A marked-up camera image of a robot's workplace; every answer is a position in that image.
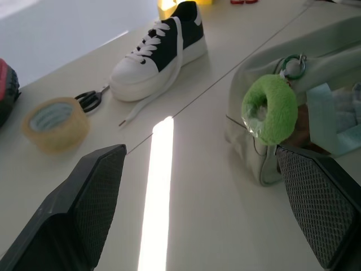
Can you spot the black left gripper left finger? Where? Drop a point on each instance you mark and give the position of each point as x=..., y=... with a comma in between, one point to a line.
x=84, y=209

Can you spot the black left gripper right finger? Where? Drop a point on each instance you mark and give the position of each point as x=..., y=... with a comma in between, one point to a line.
x=318, y=209

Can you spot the pale green fabric bag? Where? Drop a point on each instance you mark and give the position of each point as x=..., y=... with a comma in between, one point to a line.
x=316, y=56

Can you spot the clear packing tape roll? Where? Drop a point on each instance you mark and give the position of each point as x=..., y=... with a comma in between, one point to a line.
x=56, y=124

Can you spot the light blue packet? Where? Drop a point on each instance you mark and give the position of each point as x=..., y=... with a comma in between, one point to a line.
x=332, y=118

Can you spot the red and black object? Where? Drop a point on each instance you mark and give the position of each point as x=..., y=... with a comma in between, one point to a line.
x=7, y=90

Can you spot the black and white sneaker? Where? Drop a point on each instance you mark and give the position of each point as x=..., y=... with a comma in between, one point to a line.
x=166, y=56

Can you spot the yellow object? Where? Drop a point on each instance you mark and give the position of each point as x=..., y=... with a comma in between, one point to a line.
x=167, y=8

